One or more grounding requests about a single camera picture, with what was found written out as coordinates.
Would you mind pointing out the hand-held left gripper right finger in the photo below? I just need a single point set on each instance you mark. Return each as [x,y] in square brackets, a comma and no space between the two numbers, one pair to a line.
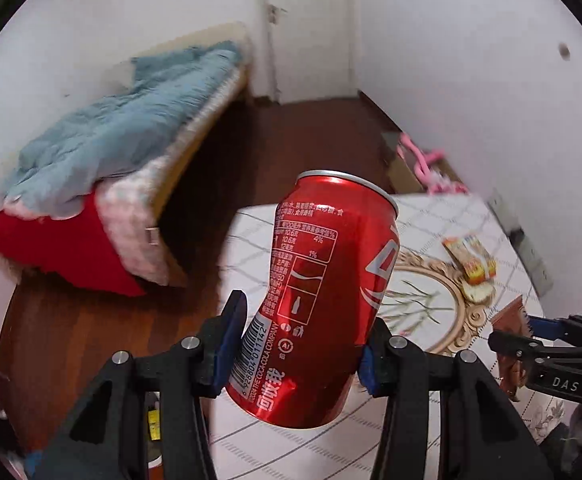
[369,367]

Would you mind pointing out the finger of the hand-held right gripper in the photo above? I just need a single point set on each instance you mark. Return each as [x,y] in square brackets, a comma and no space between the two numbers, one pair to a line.
[516,344]
[551,327]

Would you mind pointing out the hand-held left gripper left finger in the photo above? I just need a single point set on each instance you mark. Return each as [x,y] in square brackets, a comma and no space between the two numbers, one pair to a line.
[231,340]

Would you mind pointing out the brown snack packet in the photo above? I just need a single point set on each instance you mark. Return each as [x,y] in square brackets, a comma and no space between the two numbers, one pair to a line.
[508,320]

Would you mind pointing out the red soda can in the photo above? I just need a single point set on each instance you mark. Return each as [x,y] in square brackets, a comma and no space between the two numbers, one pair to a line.
[321,300]

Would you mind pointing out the orange peel piece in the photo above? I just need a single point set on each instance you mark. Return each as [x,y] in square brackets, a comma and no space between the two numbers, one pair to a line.
[478,291]

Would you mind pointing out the yellow snack packet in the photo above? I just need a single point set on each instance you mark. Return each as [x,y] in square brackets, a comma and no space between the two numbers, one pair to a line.
[471,256]

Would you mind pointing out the black charger plug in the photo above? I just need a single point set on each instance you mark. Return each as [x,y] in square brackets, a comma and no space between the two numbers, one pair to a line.
[516,235]

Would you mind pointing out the checkered bed sheet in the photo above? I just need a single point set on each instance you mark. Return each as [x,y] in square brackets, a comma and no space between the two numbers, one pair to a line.
[136,225]

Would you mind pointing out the wooden bed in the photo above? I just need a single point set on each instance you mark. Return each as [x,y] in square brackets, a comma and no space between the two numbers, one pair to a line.
[181,170]

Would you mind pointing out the red blanket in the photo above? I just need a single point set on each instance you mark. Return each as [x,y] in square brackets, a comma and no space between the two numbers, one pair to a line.
[61,245]

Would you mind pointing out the cardboard box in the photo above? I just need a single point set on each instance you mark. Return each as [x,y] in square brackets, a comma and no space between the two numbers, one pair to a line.
[401,172]

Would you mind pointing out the pink plush toy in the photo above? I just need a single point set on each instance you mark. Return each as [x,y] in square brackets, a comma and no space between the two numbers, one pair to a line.
[423,165]

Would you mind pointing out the light blue duvet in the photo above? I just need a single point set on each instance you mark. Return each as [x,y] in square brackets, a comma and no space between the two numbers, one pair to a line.
[121,135]

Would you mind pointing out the white pillow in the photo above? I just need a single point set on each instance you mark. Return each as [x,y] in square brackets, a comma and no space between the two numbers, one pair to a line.
[118,74]

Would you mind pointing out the white door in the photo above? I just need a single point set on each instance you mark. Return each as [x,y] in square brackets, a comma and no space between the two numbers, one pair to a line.
[311,30]

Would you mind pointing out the white wall socket panel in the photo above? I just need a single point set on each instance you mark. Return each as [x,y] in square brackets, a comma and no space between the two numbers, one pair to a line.
[536,267]
[503,210]

